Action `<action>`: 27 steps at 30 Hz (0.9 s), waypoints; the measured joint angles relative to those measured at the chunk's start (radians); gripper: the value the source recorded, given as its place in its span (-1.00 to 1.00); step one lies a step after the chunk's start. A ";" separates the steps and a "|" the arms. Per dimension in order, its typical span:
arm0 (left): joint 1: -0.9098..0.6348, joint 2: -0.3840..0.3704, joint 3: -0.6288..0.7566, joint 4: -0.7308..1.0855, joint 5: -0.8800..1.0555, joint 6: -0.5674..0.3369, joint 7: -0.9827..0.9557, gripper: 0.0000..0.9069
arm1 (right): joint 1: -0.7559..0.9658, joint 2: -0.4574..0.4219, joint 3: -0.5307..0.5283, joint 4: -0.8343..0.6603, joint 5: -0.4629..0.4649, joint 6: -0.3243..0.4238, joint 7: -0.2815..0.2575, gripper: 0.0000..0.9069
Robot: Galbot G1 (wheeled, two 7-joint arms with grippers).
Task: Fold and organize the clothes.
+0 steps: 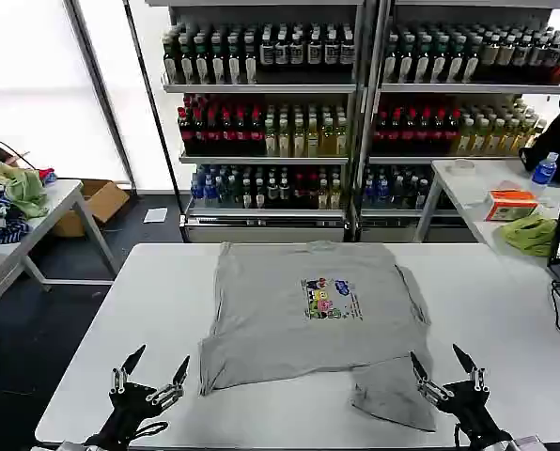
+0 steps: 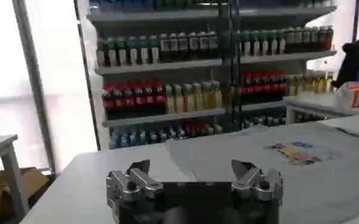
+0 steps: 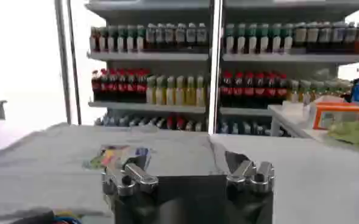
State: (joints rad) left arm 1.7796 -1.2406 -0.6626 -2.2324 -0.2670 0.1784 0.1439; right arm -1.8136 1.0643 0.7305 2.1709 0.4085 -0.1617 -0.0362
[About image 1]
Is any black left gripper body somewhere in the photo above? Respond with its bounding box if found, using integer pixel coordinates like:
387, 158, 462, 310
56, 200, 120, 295
85, 381, 167, 446

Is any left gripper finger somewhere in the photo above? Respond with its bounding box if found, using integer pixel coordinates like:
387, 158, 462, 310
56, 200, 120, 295
109, 344, 148, 397
146, 355, 192, 407

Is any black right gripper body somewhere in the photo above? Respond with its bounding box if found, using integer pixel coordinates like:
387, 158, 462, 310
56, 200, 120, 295
435, 380, 514, 445

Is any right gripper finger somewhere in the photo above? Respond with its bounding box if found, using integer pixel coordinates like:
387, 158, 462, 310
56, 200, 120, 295
451, 343, 490, 396
409, 350, 451, 409

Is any grey printed t-shirt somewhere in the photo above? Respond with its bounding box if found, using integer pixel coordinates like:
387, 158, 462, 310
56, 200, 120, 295
197, 240, 439, 433

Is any bright green crumpled cloth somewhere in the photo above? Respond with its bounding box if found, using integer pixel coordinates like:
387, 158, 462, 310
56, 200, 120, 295
500, 213, 559, 257

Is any orange tissue box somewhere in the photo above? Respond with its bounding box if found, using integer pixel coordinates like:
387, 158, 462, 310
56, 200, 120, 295
484, 189, 542, 223

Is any brown cardboard box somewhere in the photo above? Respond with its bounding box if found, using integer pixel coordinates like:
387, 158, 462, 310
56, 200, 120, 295
52, 179, 132, 238

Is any white desk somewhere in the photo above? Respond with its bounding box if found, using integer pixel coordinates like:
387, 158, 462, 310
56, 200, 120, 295
412, 158, 560, 270

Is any grey metal-legged side table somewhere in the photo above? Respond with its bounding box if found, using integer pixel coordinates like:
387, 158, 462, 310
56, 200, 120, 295
0, 178, 120, 347

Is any blue and white garment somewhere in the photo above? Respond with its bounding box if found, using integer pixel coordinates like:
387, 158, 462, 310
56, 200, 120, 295
0, 196, 32, 248

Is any white tape roll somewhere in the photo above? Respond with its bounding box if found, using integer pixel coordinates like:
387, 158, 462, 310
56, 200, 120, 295
448, 158, 478, 176

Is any light green cloth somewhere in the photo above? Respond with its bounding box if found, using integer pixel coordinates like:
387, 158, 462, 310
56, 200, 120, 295
2, 167, 49, 220

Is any clear blue-label water bottle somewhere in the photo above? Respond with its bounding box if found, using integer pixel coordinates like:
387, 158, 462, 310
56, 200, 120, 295
528, 151, 560, 196

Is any person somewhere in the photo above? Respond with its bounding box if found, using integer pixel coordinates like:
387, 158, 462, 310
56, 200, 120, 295
518, 90, 560, 186

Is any thin black slanted pole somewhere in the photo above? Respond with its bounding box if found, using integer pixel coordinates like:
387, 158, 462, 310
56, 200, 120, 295
121, 0, 190, 245

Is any shelf with drink bottles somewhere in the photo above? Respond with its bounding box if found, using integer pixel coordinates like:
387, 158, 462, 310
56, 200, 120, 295
357, 0, 560, 243
160, 0, 364, 243

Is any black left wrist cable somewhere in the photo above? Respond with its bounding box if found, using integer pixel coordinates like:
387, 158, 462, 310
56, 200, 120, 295
117, 420, 170, 443

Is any dark slanted window frame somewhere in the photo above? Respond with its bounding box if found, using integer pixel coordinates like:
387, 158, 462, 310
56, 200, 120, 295
63, 0, 140, 194

